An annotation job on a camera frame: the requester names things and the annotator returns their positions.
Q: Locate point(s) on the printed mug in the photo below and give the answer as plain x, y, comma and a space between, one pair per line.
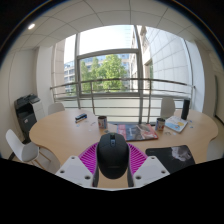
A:
160, 124
102, 122

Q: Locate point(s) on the round ceiling light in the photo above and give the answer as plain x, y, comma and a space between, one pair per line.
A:
31, 26

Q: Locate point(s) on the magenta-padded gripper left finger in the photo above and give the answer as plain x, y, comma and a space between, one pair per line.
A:
75, 170

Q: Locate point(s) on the metal balcony railing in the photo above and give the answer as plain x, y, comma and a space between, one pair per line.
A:
116, 79

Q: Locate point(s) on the black mouse pad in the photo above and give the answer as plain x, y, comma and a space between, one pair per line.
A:
170, 160

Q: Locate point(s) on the small black box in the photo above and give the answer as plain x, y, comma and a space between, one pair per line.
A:
81, 117

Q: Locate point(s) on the white chair with wooden legs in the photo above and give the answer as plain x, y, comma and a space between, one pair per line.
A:
23, 150

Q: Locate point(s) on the black computer mouse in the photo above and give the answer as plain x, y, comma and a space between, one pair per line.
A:
112, 156

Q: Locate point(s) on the red and blue magazine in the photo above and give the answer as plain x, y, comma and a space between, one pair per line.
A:
138, 131

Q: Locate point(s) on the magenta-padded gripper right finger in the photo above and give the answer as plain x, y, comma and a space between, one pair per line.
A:
150, 170

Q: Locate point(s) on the black and white printer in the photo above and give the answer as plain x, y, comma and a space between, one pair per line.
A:
25, 115

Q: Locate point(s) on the light blue book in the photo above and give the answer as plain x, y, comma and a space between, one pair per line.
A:
176, 124

